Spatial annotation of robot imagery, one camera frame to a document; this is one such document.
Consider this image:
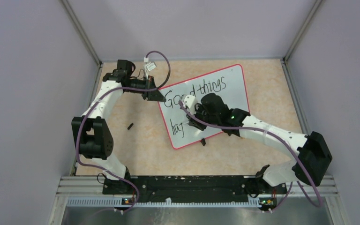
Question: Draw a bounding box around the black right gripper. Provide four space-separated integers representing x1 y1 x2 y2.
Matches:
187 103 220 131

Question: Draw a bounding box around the pink framed whiteboard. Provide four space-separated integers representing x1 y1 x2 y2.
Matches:
159 64 250 149

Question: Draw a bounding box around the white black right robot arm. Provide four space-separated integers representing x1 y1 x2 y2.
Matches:
179 93 332 193

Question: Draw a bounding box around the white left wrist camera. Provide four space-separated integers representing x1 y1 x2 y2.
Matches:
143 57 157 79

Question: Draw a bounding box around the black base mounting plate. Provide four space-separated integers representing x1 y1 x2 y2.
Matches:
102 175 287 203

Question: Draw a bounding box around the aluminium frame rail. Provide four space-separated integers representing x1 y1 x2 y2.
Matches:
49 175 349 225

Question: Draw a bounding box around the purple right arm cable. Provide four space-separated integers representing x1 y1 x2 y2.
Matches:
178 100 323 213

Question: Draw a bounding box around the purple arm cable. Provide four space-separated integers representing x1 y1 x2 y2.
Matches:
178 100 323 213
75 51 171 215

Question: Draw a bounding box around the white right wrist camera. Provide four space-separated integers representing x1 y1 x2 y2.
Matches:
181 95 198 115

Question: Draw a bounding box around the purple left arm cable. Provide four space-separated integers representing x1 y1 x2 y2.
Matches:
75 51 171 215

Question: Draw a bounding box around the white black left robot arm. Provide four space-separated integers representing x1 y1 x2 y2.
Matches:
71 58 166 194

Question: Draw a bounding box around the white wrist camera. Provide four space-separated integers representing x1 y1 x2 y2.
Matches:
181 95 198 115
143 57 157 79

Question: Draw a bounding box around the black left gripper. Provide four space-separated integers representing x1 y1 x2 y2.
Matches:
125 75 165 101

